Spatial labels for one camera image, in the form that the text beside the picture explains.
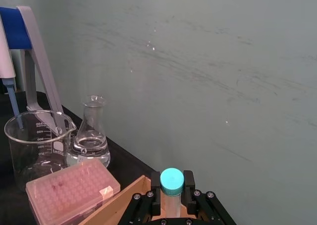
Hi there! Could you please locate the large glass beaker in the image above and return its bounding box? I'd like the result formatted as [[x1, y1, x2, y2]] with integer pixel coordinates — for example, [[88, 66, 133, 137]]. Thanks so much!
[[3, 110, 77, 192]]

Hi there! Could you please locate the glass conical flask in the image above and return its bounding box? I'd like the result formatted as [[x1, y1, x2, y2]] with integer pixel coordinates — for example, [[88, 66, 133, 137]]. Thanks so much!
[[66, 95, 111, 169]]

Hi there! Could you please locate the clear tube with teal cap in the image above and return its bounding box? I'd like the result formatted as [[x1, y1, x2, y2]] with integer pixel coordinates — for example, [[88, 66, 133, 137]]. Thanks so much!
[[159, 168, 185, 219]]

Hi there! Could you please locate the grey and blue pipette stand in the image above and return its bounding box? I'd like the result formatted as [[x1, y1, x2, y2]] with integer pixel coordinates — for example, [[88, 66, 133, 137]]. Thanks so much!
[[0, 5, 64, 137]]

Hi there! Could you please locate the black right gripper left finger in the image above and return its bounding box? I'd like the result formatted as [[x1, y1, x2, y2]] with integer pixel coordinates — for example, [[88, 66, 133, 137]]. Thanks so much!
[[119, 170, 162, 225]]

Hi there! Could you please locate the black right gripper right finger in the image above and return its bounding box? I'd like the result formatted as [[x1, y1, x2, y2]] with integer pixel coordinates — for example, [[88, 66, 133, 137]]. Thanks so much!
[[182, 170, 236, 225]]

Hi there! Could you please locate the pink plastic tip box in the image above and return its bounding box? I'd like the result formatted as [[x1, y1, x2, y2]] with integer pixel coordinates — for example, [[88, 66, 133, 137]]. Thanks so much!
[[25, 159, 121, 225]]

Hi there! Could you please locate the white pipette with blue tip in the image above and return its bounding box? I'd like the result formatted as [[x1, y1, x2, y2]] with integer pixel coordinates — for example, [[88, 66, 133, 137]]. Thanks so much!
[[0, 11, 25, 130]]

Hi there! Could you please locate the black table cloth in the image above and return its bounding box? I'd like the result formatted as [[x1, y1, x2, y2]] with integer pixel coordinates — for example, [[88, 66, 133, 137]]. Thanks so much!
[[0, 90, 239, 225]]

